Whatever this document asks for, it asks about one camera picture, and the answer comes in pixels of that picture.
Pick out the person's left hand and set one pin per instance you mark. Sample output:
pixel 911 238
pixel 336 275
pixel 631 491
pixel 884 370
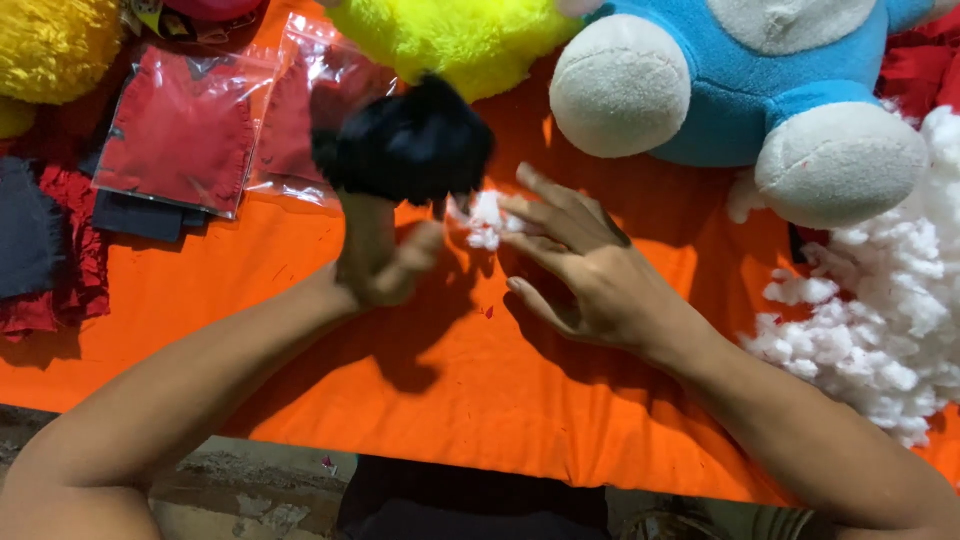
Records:
pixel 371 262

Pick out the person's right hand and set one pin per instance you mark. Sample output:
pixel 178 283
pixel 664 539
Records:
pixel 607 285

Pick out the person's left fingers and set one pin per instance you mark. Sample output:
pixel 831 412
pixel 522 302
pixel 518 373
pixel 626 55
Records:
pixel 416 255

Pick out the small white stuffing tuft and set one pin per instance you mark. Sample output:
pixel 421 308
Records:
pixel 484 221

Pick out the black fuzzy plush piece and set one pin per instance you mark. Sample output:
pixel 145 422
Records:
pixel 409 146

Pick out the orange cloth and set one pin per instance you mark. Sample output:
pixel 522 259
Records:
pixel 420 405

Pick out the small bagged red fabric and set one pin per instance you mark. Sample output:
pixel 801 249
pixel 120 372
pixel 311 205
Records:
pixel 300 112

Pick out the neon yellow plush toy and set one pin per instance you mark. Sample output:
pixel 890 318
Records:
pixel 457 37

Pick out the person's black clothing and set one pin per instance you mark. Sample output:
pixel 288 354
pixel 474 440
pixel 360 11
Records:
pixel 472 499

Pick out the large bagged red fabric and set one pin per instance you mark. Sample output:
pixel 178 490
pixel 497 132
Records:
pixel 180 127

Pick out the dark navy fabric piece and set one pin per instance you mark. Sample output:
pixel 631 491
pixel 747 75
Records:
pixel 139 217

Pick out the printed plastic packet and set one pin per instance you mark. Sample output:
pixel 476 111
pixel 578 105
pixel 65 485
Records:
pixel 172 22

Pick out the red frayed fabric piece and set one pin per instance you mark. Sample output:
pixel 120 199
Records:
pixel 79 255

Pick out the blue and white plush toy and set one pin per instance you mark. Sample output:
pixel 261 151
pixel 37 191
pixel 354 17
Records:
pixel 720 82

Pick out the dark grey fabric piece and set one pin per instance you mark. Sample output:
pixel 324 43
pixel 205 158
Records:
pixel 26 225

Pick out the golden yellow plush toy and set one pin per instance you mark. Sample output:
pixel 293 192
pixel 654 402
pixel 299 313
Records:
pixel 49 49

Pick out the heap of white stuffing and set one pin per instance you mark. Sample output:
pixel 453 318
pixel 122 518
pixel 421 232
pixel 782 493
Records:
pixel 885 285

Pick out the red fabric heap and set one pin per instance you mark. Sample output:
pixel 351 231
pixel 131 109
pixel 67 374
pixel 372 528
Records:
pixel 919 64

